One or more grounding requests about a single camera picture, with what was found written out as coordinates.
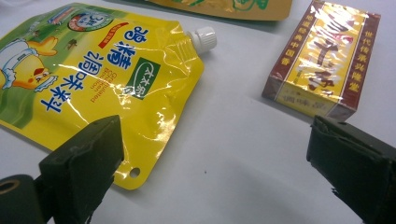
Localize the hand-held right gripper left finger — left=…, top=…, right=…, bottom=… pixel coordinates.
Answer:
left=34, top=115, right=125, bottom=224

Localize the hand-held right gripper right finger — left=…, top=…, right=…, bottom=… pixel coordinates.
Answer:
left=306, top=115, right=396, bottom=224

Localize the green and yellow food pouch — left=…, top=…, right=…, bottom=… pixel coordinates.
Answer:
left=146, top=0, right=293, bottom=21

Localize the yellow and red flat box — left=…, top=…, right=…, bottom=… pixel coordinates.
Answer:
left=262, top=0, right=382, bottom=121

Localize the yellow spouted seasoning pouch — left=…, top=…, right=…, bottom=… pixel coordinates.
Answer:
left=0, top=2, right=218, bottom=191

